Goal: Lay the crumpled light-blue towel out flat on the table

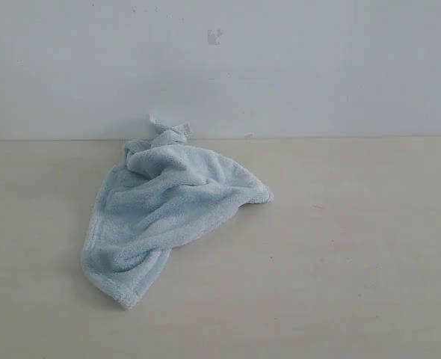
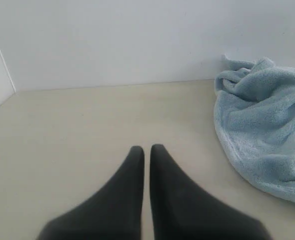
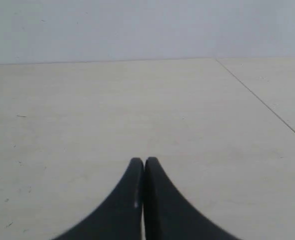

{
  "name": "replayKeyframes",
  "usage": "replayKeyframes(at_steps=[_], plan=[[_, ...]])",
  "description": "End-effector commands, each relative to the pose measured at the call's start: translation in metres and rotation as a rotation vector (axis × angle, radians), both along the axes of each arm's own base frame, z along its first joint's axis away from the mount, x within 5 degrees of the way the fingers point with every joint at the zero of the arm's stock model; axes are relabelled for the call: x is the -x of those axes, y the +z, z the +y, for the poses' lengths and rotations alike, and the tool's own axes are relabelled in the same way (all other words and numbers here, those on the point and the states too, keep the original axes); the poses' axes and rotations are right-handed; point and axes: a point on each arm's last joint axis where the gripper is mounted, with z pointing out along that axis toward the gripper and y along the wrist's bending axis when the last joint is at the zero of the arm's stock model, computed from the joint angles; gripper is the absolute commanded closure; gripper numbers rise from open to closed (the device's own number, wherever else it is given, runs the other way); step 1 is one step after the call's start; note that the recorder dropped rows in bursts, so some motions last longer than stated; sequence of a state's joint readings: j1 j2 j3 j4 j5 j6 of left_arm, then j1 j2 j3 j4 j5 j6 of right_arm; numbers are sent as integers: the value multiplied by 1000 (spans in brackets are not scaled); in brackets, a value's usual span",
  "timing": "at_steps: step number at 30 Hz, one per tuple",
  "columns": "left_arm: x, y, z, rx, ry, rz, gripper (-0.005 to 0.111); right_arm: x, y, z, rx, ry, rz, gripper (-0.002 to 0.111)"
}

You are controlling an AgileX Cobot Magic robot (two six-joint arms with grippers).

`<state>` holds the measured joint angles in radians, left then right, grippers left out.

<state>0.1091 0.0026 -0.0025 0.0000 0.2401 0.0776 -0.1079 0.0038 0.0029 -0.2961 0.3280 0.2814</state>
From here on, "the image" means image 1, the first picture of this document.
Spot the light blue fluffy towel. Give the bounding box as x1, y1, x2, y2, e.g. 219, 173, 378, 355
81, 117, 274, 309

